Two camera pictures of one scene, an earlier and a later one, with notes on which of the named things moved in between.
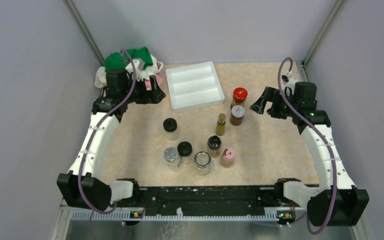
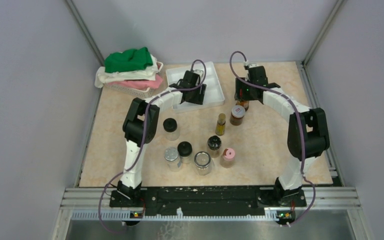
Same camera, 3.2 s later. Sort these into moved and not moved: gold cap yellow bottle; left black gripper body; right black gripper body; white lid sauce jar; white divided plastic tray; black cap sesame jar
Moved: right black gripper body; left black gripper body
Not moved: black cap sesame jar; white lid sauce jar; white divided plastic tray; gold cap yellow bottle
